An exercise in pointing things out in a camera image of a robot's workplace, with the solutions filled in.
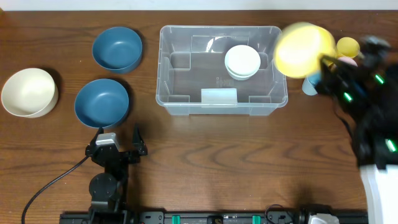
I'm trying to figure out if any light blue cup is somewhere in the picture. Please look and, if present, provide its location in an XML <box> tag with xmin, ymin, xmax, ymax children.
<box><xmin>302</xmin><ymin>72</ymin><xmax>321</xmax><ymax>96</ymax></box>

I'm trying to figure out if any far dark blue bowl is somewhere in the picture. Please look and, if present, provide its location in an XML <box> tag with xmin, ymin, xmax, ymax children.
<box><xmin>92</xmin><ymin>27</ymin><xmax>144</xmax><ymax>74</ymax></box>

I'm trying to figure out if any yellow cup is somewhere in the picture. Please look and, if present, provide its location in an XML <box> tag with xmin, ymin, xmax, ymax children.
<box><xmin>336</xmin><ymin>37</ymin><xmax>360</xmax><ymax>58</ymax></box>

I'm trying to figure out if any dark blue bowl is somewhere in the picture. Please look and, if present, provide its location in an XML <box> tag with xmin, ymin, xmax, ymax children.
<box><xmin>92</xmin><ymin>27</ymin><xmax>144</xmax><ymax>74</ymax></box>
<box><xmin>74</xmin><ymin>78</ymin><xmax>130</xmax><ymax>129</ymax></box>

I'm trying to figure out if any small yellow bowl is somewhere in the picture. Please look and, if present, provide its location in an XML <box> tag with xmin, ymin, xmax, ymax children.
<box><xmin>274</xmin><ymin>22</ymin><xmax>336</xmax><ymax>78</ymax></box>

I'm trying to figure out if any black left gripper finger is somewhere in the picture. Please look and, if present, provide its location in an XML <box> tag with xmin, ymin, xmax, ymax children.
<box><xmin>132</xmin><ymin>125</ymin><xmax>147</xmax><ymax>156</ymax></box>
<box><xmin>88</xmin><ymin>128</ymin><xmax>104</xmax><ymax>149</ymax></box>

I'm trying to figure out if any pink cup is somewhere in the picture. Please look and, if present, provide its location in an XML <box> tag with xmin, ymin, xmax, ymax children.
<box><xmin>328</xmin><ymin>57</ymin><xmax>358</xmax><ymax>70</ymax></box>

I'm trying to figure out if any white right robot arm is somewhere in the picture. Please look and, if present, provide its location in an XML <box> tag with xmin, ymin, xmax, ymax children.
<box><xmin>275</xmin><ymin>34</ymin><xmax>397</xmax><ymax>223</ymax></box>

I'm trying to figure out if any small pale blue bowl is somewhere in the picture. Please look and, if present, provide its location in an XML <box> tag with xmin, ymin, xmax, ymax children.
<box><xmin>227</xmin><ymin>70</ymin><xmax>256</xmax><ymax>81</ymax></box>

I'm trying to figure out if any black camera cable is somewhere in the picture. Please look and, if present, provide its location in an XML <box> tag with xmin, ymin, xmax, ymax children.
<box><xmin>21</xmin><ymin>155</ymin><xmax>91</xmax><ymax>224</ymax></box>

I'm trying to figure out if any near dark blue bowl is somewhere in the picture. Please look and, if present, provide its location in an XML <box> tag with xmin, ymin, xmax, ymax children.
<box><xmin>74</xmin><ymin>78</ymin><xmax>130</xmax><ymax>129</ymax></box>

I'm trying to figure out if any small white bowl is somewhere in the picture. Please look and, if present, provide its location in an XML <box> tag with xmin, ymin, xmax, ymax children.
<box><xmin>224</xmin><ymin>45</ymin><xmax>261</xmax><ymax>75</ymax></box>

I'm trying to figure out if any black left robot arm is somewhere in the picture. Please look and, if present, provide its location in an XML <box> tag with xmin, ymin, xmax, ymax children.
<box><xmin>85</xmin><ymin>128</ymin><xmax>140</xmax><ymax>224</ymax></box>

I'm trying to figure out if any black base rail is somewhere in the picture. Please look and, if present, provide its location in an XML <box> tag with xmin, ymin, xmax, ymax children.
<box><xmin>59</xmin><ymin>209</ymin><xmax>368</xmax><ymax>224</ymax></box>

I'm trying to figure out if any large cream bowl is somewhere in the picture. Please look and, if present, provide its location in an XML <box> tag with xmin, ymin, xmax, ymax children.
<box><xmin>1</xmin><ymin>68</ymin><xmax>58</xmax><ymax>118</ymax></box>

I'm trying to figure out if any clear plastic storage container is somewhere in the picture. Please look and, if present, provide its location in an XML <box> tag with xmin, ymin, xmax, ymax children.
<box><xmin>155</xmin><ymin>25</ymin><xmax>288</xmax><ymax>116</ymax></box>

